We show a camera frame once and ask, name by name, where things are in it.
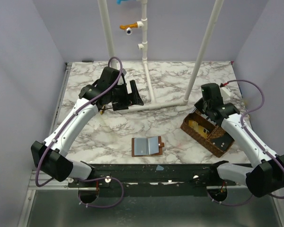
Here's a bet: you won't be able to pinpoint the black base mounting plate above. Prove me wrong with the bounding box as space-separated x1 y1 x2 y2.
68 164 246 197

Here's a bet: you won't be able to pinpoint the blue white small ball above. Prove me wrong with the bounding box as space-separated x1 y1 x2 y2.
125 27 133 35

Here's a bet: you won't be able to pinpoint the yellow handled pliers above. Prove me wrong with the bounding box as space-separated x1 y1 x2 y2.
100 106 106 115

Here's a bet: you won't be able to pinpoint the brown leather card holder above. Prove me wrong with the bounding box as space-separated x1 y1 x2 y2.
132 136 165 157

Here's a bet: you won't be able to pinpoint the gold card in tray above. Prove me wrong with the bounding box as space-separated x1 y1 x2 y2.
188 120 209 138

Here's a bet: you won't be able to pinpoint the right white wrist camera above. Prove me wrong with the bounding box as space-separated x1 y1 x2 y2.
220 87 231 99

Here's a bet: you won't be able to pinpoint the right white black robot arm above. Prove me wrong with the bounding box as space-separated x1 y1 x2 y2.
195 83 284 199

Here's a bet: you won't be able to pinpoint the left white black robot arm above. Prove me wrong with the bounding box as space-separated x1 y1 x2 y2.
31 66 144 182

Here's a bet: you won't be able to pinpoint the aluminium rail frame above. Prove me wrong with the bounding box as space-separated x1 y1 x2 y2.
18 62 72 227

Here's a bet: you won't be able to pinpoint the white PVC pipe frame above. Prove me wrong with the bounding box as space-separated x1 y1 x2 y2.
98 0 224 112

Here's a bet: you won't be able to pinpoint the orange pipe hook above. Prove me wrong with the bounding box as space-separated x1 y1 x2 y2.
119 21 144 30

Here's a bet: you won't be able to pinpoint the blue pipe hook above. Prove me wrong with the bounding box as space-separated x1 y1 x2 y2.
116 0 137 5

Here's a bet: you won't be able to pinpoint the brown woven divided tray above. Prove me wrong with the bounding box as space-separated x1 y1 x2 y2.
180 110 234 157

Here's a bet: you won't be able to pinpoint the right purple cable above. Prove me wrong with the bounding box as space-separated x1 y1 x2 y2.
207 79 284 206

